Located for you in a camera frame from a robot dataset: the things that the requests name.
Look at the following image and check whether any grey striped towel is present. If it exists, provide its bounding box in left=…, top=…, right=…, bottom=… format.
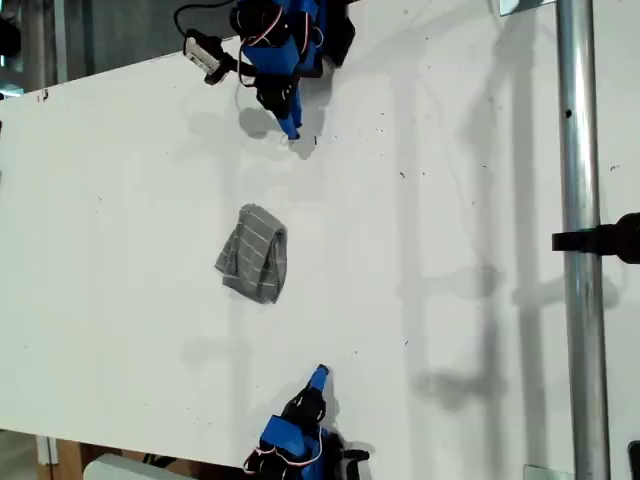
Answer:
left=214, top=202, right=290, bottom=305

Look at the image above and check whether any white box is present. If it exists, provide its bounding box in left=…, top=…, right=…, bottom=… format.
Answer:
left=83, top=452, right=201, bottom=480

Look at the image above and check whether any wooden table leg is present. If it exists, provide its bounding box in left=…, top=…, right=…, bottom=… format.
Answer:
left=48, top=438, right=84, bottom=480

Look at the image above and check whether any black round object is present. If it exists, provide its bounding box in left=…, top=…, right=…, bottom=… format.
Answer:
left=0, top=17, right=22, bottom=57

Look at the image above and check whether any black clamp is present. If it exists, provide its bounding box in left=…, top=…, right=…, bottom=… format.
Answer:
left=551, top=212, right=640, bottom=265

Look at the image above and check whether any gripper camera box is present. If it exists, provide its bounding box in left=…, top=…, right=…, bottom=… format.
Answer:
left=340, top=442, right=372, bottom=480
left=183, top=28, right=226, bottom=86

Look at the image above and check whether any black camera cable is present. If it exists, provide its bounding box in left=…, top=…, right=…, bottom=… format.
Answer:
left=173, top=1, right=237, bottom=34

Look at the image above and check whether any steel post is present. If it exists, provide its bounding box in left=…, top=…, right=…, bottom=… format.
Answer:
left=554, top=0, right=612, bottom=480

